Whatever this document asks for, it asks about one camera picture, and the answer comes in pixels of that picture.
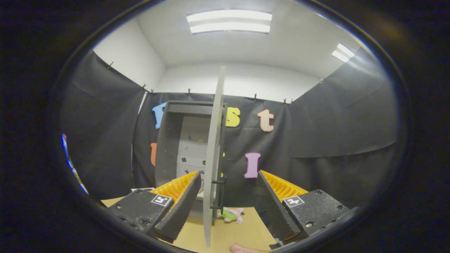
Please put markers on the small ceiling light panel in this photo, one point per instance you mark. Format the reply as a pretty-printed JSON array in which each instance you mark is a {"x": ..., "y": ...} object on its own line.
[{"x": 342, "y": 52}]

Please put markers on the grey shoe cabinet door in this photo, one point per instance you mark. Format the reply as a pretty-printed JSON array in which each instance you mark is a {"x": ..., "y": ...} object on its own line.
[{"x": 212, "y": 158}]

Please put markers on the green and pink plush toy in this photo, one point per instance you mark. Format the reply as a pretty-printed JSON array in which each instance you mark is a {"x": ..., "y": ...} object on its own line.
[{"x": 230, "y": 215}]

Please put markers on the blue and white poster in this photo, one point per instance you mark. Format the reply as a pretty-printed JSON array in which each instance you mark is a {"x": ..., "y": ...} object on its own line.
[{"x": 72, "y": 166}]

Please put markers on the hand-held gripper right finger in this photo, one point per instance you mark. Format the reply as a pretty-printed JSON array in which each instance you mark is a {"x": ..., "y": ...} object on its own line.
[{"x": 276, "y": 211}]

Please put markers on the grey shoe cabinet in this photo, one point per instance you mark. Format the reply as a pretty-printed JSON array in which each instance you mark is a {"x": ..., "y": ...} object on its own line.
[{"x": 168, "y": 147}]

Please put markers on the large ceiling light panel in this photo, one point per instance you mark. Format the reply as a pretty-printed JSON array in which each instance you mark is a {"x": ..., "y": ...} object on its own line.
[{"x": 228, "y": 21}]

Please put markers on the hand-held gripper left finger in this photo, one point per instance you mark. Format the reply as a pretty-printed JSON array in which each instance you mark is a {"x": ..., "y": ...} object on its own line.
[{"x": 181, "y": 214}]

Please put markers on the black backdrop cloth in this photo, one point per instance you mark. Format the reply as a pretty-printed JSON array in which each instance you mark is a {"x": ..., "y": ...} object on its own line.
[{"x": 334, "y": 140}]

